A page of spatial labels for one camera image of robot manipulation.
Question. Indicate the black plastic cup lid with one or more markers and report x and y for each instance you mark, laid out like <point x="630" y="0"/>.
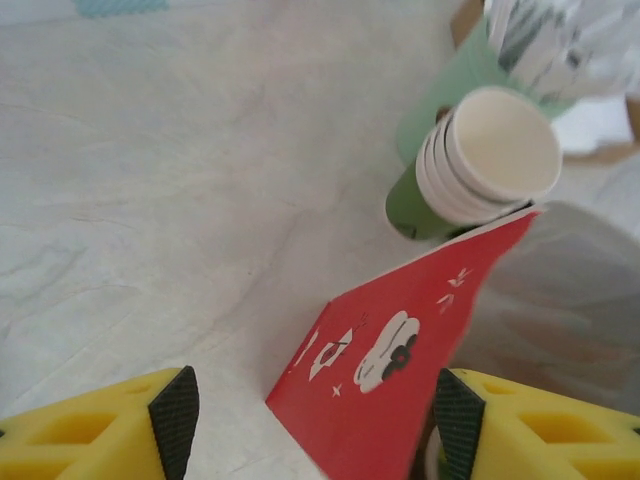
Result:
<point x="523" y="203"/>

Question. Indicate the mint green straw holder cup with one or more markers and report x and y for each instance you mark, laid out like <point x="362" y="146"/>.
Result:
<point x="450" y="85"/>

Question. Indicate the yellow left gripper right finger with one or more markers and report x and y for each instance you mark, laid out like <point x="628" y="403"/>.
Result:
<point x="550" y="440"/>

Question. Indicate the brown cardboard napkin box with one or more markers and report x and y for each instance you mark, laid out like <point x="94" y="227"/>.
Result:
<point x="467" y="20"/>

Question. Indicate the white red printed paper bag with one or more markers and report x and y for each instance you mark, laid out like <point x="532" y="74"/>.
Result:
<point x="380" y="400"/>

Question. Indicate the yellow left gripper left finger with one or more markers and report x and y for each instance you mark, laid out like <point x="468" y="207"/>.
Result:
<point x="75" y="440"/>

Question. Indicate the white paper napkin stack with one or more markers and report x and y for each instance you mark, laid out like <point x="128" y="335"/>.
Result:
<point x="595" y="125"/>

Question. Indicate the stack of green paper cups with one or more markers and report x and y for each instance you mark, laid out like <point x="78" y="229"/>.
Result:
<point x="500" y="145"/>

